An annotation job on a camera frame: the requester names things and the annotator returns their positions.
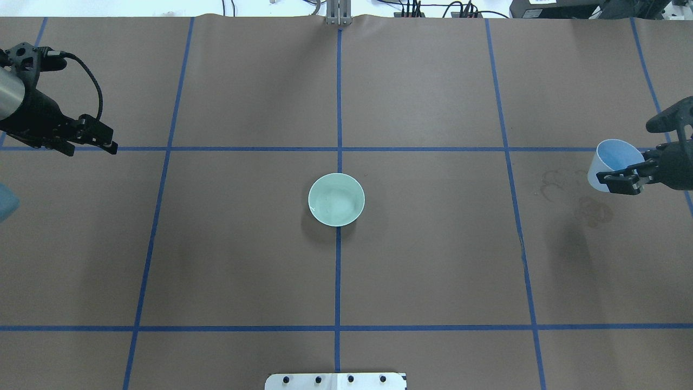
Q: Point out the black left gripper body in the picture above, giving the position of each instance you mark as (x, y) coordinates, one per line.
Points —
(39, 118)

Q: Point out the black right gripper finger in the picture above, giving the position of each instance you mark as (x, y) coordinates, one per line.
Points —
(653, 155)
(629, 181)

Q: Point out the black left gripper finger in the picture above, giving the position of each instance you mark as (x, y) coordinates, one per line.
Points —
(70, 146)
(93, 132)

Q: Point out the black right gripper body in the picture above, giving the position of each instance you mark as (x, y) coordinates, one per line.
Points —
(678, 167)

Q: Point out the light blue plastic cup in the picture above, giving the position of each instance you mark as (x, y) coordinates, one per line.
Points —
(611, 155)

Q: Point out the light green bowl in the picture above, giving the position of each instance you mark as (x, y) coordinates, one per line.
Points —
(336, 199)

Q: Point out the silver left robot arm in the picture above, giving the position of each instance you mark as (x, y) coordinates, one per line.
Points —
(12, 96)

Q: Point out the black box with label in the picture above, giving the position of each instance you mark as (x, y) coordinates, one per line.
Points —
(553, 9)

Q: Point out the black orange usb hub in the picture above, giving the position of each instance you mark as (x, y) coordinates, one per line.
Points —
(454, 9)

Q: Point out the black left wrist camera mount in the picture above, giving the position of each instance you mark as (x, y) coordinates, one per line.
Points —
(25, 63)

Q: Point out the aluminium frame post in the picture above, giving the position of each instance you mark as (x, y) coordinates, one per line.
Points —
(338, 12)

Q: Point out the white central pedestal column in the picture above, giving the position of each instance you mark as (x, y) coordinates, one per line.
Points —
(367, 380)

